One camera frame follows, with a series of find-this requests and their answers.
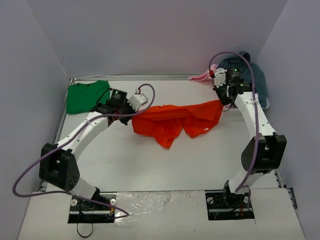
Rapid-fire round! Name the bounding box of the orange t-shirt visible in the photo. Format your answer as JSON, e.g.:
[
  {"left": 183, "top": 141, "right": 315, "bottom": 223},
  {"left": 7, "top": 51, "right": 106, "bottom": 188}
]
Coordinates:
[{"left": 131, "top": 100, "right": 223, "bottom": 149}]

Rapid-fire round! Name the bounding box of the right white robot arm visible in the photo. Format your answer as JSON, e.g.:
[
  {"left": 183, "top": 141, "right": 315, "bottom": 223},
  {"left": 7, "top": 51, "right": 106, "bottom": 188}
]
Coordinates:
[{"left": 212, "top": 68, "right": 287, "bottom": 207}]

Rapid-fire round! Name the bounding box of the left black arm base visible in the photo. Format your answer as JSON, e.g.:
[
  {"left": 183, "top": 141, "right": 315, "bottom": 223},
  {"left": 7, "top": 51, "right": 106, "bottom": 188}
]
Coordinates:
[{"left": 67, "top": 196, "right": 115, "bottom": 224}]

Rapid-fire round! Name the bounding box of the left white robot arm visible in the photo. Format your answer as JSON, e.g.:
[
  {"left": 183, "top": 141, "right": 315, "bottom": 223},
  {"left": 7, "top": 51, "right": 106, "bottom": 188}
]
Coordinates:
[{"left": 39, "top": 89, "right": 143, "bottom": 209}]

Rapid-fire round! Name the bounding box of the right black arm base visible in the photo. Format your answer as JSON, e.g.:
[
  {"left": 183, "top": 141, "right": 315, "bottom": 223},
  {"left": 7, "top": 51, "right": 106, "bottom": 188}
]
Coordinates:
[{"left": 205, "top": 190, "right": 255, "bottom": 221}]

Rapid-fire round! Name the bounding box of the pink t-shirt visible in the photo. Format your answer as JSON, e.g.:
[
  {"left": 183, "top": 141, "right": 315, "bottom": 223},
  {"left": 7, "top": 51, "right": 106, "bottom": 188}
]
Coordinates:
[{"left": 188, "top": 64, "right": 232, "bottom": 111}]

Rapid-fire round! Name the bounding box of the blue-grey t-shirt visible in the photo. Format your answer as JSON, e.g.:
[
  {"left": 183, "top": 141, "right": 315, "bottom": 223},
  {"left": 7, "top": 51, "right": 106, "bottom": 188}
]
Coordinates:
[{"left": 218, "top": 51, "right": 268, "bottom": 103}]

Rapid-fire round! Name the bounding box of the green folded t-shirt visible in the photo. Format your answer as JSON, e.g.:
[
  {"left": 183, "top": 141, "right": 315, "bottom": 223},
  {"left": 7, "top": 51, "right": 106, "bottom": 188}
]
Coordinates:
[{"left": 66, "top": 80, "right": 111, "bottom": 115}]

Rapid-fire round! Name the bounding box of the white plastic basket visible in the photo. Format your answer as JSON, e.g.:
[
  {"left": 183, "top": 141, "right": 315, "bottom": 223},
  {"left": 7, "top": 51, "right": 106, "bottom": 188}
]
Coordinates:
[{"left": 260, "top": 97, "right": 270, "bottom": 110}]

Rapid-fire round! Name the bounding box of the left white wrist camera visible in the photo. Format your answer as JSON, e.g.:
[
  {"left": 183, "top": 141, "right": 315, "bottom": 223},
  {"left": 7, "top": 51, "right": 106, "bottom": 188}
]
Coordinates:
[{"left": 127, "top": 88, "right": 149, "bottom": 112}]

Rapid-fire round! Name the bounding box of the black cable loop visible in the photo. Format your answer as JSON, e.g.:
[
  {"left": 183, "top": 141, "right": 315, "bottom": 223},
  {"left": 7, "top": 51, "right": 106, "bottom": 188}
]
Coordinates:
[{"left": 76, "top": 221, "right": 95, "bottom": 239}]

